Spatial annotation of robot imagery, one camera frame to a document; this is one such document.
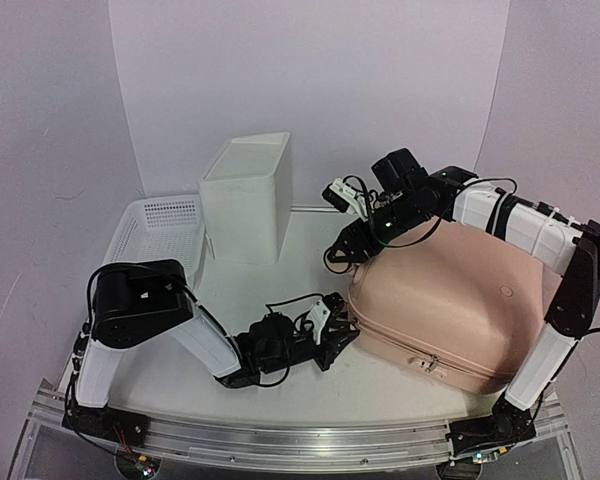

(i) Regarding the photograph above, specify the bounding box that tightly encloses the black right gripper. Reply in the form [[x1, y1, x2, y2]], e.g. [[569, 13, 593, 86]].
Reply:
[[328, 190, 434, 262]]

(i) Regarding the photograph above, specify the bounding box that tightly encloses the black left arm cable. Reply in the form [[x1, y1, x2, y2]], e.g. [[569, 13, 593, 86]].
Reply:
[[87, 262, 331, 389]]

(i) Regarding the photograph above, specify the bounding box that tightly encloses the white tall plastic bin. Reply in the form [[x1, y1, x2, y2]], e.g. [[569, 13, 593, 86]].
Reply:
[[199, 132, 292, 266]]

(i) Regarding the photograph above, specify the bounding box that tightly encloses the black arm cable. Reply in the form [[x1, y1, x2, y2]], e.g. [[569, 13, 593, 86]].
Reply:
[[374, 177, 600, 334], [87, 262, 331, 389]]

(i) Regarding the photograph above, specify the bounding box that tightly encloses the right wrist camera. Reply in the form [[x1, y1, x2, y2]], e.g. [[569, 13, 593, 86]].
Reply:
[[322, 178, 369, 221]]

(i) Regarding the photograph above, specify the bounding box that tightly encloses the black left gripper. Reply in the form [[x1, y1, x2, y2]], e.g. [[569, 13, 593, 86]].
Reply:
[[261, 323, 360, 377]]

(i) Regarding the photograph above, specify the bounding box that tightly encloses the aluminium front rail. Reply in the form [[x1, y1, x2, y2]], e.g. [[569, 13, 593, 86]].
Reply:
[[27, 377, 571, 464]]

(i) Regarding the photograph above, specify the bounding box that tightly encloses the white perforated plastic basket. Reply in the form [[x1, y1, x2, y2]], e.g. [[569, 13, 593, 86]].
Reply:
[[103, 194, 205, 282]]

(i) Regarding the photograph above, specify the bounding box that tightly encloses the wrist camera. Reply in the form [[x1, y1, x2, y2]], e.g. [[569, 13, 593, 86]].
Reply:
[[306, 292, 343, 345], [322, 178, 369, 221]]

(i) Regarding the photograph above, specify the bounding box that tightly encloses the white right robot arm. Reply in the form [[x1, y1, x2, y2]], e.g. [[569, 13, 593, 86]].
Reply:
[[323, 149, 600, 458]]

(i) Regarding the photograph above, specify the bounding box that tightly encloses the beige hard-shell suitcase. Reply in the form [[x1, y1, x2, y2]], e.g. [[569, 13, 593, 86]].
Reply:
[[348, 223, 544, 394]]

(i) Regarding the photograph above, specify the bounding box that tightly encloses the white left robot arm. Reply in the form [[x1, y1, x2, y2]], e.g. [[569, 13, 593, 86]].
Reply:
[[62, 259, 360, 452]]

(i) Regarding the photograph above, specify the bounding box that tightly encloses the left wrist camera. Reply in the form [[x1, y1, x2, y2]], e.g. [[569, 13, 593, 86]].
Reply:
[[306, 292, 343, 345]]

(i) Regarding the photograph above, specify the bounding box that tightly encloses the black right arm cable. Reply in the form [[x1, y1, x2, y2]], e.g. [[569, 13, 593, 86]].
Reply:
[[374, 177, 600, 334]]

